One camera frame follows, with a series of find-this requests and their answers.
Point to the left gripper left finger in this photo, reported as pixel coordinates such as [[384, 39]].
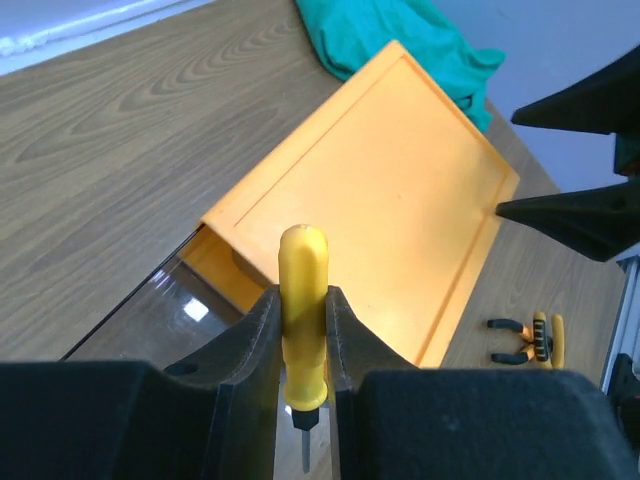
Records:
[[210, 415]]

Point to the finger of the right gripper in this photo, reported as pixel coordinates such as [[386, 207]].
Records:
[[605, 102], [598, 223]]

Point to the black orange pliers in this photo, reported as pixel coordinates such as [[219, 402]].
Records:
[[521, 341]]

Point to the small yellow screwdriver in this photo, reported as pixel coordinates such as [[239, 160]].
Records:
[[303, 288]]

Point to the aluminium rail frame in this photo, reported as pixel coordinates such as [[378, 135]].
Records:
[[625, 337]]

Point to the clear acrylic drawer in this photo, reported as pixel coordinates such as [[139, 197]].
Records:
[[172, 313]]

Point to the yellow and grey drawer box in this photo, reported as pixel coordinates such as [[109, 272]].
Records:
[[404, 187]]

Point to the yellow black cutters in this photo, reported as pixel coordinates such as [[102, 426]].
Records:
[[548, 340]]

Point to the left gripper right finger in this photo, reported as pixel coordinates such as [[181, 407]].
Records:
[[391, 420]]

